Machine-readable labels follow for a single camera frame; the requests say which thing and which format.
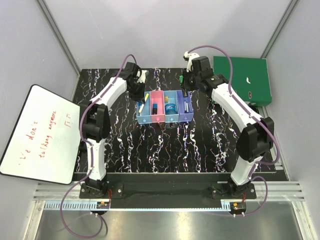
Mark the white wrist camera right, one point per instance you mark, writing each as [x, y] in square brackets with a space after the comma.
[189, 57]

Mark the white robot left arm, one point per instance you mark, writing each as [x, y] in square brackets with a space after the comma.
[95, 124]

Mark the light blue bin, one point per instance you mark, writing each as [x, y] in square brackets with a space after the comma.
[172, 95]
[144, 117]

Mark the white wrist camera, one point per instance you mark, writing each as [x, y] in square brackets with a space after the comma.
[143, 77]
[189, 57]

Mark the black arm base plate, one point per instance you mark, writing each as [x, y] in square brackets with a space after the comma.
[172, 191]

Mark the blue tip thin pen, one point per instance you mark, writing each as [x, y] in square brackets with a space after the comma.
[185, 107]

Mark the white whiteboard red writing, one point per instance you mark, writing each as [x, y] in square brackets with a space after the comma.
[44, 143]

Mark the green cap grey marker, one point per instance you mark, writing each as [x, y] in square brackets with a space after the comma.
[183, 86]

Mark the pink bin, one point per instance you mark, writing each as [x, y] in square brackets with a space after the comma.
[157, 96]

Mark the yellow cap white marker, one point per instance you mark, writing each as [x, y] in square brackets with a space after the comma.
[141, 108]

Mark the green ring binder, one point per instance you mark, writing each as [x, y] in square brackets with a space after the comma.
[250, 80]

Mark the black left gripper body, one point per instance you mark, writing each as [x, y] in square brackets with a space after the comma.
[136, 91]

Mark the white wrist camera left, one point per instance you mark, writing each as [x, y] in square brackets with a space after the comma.
[143, 77]

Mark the purple bin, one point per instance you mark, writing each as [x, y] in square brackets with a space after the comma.
[184, 117]

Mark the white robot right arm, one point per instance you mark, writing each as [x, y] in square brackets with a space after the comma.
[256, 133]

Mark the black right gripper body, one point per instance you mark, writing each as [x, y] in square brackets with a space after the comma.
[190, 80]

